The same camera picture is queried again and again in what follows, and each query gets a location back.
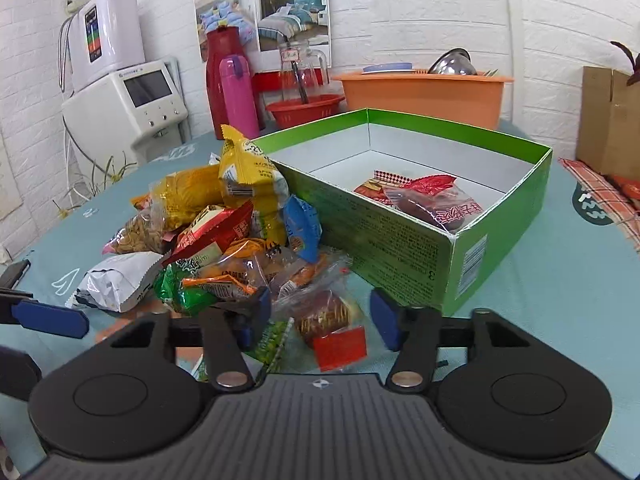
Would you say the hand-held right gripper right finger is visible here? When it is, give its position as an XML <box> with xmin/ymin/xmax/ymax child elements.
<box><xmin>371</xmin><ymin>288</ymin><xmax>543</xmax><ymax>392</ymax></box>

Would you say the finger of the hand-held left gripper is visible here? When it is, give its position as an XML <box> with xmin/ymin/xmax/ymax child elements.
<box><xmin>0</xmin><ymin>260</ymin><xmax>32</xmax><ymax>291</ymax></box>
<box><xmin>0</xmin><ymin>287</ymin><xmax>90</xmax><ymax>338</ymax></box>

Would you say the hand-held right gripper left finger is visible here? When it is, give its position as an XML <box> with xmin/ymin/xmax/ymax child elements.
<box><xmin>95</xmin><ymin>287</ymin><xmax>273</xmax><ymax>394</ymax></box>

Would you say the small green snack packet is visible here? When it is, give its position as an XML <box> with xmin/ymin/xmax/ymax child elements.
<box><xmin>245</xmin><ymin>317</ymin><xmax>296</xmax><ymax>367</ymax></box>

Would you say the clear packet of orange snacks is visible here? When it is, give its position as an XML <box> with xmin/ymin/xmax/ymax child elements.
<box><xmin>200</xmin><ymin>237</ymin><xmax>333</xmax><ymax>306</ymax></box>

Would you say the clear red-label cake packet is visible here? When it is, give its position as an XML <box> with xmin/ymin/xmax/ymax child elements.
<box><xmin>272</xmin><ymin>280</ymin><xmax>368</xmax><ymax>373</ymax></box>

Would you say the green cardboard box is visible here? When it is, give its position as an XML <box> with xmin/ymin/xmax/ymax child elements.
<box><xmin>250</xmin><ymin>107</ymin><xmax>553</xmax><ymax>316</ymax></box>

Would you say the white silver snack packet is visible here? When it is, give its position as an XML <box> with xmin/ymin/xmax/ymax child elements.
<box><xmin>66</xmin><ymin>251</ymin><xmax>168</xmax><ymax>314</ymax></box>

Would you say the blue snack packet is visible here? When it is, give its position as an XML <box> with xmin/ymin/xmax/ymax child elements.
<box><xmin>282</xmin><ymin>194</ymin><xmax>323</xmax><ymax>264</ymax></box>

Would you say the pink-edged seed packet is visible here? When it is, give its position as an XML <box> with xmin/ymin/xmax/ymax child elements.
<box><xmin>101</xmin><ymin>211</ymin><xmax>173</xmax><ymax>257</ymax></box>

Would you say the yellow white-label snack packet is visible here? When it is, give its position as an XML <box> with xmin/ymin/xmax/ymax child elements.
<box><xmin>218</xmin><ymin>124</ymin><xmax>292</xmax><ymax>248</ymax></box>

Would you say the yellow clear snack packet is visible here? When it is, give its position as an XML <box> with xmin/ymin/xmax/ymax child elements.
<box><xmin>131</xmin><ymin>166</ymin><xmax>227</xmax><ymax>233</ymax></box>

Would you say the dark red date packet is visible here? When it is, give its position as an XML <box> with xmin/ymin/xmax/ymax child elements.
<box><xmin>382</xmin><ymin>174</ymin><xmax>485</xmax><ymax>234</ymax></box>

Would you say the red patterned snack packet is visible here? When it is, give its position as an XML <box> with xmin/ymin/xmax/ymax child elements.
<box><xmin>352</xmin><ymin>169</ymin><xmax>416</xmax><ymax>206</ymax></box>

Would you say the green leafy plant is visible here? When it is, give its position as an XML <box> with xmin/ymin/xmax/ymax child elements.
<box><xmin>54</xmin><ymin>154</ymin><xmax>137</xmax><ymax>212</ymax></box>

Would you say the teal printed tablecloth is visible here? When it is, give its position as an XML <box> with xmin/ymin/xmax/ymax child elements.
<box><xmin>0</xmin><ymin>120</ymin><xmax>640</xmax><ymax>480</ymax></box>

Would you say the white machine with screen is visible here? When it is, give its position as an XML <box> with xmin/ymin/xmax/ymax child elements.
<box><xmin>61</xmin><ymin>59</ymin><xmax>190</xmax><ymax>166</ymax></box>

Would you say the red plastic basket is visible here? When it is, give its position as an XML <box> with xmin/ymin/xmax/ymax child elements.
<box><xmin>265</xmin><ymin>93</ymin><xmax>347</xmax><ymax>131</ymax></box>

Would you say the pink bottle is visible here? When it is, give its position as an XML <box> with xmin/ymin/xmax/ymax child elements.
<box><xmin>219</xmin><ymin>55</ymin><xmax>261</xmax><ymax>142</ymax></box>

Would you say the orange plastic basin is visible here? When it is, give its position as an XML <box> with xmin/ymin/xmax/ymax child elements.
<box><xmin>331</xmin><ymin>71</ymin><xmax>516</xmax><ymax>132</ymax></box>

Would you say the red rack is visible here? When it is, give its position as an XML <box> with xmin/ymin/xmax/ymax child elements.
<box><xmin>251</xmin><ymin>71</ymin><xmax>287</xmax><ymax>112</ymax></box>

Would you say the black stirring spoon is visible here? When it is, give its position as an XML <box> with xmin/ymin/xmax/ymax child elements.
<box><xmin>294</xmin><ymin>61</ymin><xmax>309</xmax><ymax>106</ymax></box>

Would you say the red thermos jug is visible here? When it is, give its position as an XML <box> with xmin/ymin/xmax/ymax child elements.
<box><xmin>205</xmin><ymin>26</ymin><xmax>262</xmax><ymax>141</ymax></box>

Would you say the glass pitcher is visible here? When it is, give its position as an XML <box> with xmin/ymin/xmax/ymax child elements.
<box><xmin>276</xmin><ymin>41</ymin><xmax>332</xmax><ymax>102</ymax></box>

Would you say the blue plate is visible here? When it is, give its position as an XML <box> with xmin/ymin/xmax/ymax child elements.
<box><xmin>361</xmin><ymin>62</ymin><xmax>414</xmax><ymax>75</ymax></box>

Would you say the checked cloth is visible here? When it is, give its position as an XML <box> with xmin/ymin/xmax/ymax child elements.
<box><xmin>559</xmin><ymin>156</ymin><xmax>640</xmax><ymax>253</ymax></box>

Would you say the white water purifier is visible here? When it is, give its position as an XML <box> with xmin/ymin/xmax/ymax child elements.
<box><xmin>66</xmin><ymin>0</ymin><xmax>147</xmax><ymax>93</ymax></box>

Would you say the steel bowl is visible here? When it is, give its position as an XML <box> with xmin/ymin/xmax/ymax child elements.
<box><xmin>426</xmin><ymin>48</ymin><xmax>477</xmax><ymax>76</ymax></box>

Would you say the red envelope stack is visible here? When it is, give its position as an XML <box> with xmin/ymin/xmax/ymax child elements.
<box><xmin>606</xmin><ymin>174</ymin><xmax>640</xmax><ymax>212</ymax></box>

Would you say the brown cardboard box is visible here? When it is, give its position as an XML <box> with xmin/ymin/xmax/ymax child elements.
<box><xmin>575</xmin><ymin>65</ymin><xmax>640</xmax><ymax>182</ymax></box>

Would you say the purple leafy plant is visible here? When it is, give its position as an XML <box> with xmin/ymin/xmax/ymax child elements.
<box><xmin>609</xmin><ymin>39</ymin><xmax>640</xmax><ymax>87</ymax></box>

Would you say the grey water hose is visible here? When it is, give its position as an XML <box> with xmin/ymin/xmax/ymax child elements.
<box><xmin>57</xmin><ymin>12</ymin><xmax>76</xmax><ymax>93</ymax></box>

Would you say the wall calendar poster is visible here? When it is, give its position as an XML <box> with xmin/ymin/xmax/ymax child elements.
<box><xmin>191</xmin><ymin>0</ymin><xmax>332</xmax><ymax>67</ymax></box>

